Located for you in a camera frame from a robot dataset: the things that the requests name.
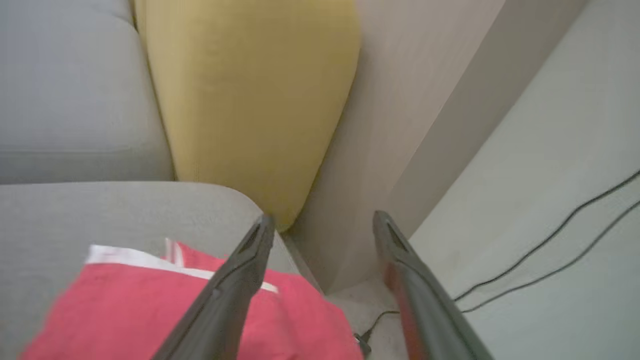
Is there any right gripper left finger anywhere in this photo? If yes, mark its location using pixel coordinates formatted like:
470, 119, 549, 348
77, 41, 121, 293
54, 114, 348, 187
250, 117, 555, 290
150, 215, 275, 360

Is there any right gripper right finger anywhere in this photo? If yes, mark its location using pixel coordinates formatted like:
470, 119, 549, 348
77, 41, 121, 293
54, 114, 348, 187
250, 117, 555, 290
372, 210, 496, 360

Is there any red jersey number 23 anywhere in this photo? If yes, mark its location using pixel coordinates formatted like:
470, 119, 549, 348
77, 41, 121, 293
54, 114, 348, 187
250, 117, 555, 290
17, 239, 366, 360

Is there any grey and yellow sofa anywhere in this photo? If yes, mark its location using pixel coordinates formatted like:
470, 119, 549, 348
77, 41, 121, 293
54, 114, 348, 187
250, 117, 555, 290
0, 181, 321, 360

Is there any yellow sofa back cushion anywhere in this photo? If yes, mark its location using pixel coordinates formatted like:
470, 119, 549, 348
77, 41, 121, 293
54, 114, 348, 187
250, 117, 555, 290
132, 0, 362, 233

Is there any small grey sofa seat cushion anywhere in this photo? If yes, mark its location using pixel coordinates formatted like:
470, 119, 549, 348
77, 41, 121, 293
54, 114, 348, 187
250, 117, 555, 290
0, 0, 175, 185

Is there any black plug with cable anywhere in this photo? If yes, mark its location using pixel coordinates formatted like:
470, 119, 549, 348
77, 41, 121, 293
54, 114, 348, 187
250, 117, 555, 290
354, 310, 401, 357

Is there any thin black floor cable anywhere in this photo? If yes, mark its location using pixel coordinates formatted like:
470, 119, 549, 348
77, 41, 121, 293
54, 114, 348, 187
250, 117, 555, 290
452, 170, 640, 302
460, 200, 640, 315

